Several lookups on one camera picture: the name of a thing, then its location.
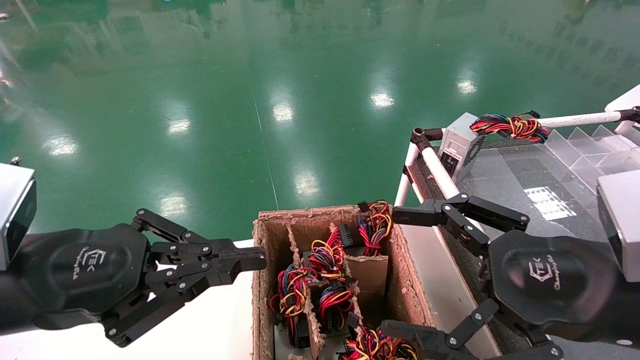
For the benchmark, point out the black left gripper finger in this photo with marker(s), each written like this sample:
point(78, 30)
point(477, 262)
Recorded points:
point(247, 259)

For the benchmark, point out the long white frame pipe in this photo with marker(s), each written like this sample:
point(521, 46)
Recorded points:
point(440, 170)

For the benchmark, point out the black rubber edge strip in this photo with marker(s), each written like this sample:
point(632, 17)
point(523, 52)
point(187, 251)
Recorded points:
point(430, 182)

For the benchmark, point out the long cardboard divider strip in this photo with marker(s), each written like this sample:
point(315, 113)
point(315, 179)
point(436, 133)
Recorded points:
point(295, 245)

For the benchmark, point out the black pipe connector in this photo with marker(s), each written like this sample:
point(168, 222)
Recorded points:
point(631, 115)
point(422, 137)

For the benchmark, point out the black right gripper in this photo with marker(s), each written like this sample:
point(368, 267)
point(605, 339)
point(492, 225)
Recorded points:
point(550, 280)

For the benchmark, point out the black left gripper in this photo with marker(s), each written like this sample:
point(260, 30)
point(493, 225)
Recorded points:
point(90, 270)

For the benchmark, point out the white panel corner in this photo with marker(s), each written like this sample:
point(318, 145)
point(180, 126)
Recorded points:
point(627, 100)

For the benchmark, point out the white frame leg pipe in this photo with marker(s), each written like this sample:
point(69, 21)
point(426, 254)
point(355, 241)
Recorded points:
point(402, 192)

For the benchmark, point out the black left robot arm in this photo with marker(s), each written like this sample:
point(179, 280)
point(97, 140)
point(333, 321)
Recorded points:
point(11, 305)

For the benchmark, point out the clear acrylic divider rack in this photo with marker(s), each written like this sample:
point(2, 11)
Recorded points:
point(575, 150)

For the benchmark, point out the short cardboard divider panel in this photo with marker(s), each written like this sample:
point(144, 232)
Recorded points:
point(372, 274)

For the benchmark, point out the brown cardboard box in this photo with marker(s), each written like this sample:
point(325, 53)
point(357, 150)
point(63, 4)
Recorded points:
point(270, 260)

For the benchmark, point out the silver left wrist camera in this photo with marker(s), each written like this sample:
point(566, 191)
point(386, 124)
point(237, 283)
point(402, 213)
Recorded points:
point(12, 210)

